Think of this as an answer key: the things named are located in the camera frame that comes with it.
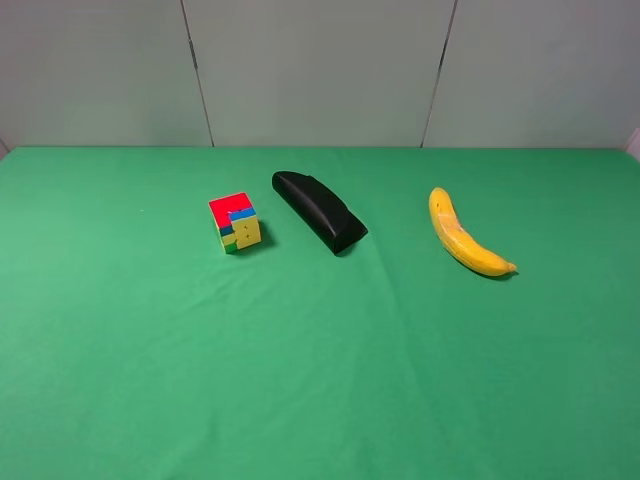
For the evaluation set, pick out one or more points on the yellow banana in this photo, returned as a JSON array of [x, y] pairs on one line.
[[459, 243]]

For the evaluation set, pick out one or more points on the black glasses case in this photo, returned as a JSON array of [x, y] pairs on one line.
[[323, 211]]

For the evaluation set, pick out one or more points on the colourful puzzle cube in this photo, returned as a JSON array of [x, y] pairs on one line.
[[236, 222]]

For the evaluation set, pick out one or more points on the green table cloth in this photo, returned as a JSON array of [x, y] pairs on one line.
[[134, 347]]

